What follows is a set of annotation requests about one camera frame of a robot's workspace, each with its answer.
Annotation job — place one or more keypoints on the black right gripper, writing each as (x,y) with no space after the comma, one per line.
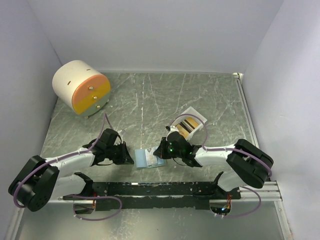
(160,152)

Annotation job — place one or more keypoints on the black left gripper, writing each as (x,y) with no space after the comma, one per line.
(125,157)

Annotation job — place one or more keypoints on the green card holder wallet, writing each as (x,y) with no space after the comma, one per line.
(140,162)

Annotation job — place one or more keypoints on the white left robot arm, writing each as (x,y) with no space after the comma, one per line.
(44,179)

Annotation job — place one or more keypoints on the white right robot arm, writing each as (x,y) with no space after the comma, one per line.
(249,165)

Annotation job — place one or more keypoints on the stack of cards in tray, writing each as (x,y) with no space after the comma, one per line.
(187,127)

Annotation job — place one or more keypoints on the white plastic card tray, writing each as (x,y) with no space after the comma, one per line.
(190,111)

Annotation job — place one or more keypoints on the round white drawer cabinet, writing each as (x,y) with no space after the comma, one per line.
(84,89)

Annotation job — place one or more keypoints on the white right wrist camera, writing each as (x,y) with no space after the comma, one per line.
(171,129)

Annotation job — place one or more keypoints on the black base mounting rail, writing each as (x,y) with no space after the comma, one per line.
(149,195)

